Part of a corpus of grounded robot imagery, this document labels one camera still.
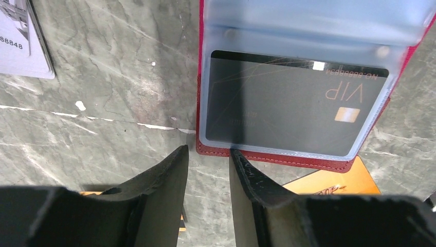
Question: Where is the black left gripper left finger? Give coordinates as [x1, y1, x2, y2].
[1, 145, 189, 246]

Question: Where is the single black VIP card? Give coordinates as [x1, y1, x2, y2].
[199, 50, 390, 161]

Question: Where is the red leather card holder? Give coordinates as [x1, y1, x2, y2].
[196, 1, 435, 173]

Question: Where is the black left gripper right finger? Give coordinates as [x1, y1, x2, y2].
[229, 149, 435, 246]

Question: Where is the single gold credit card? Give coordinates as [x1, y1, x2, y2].
[283, 156, 380, 195]

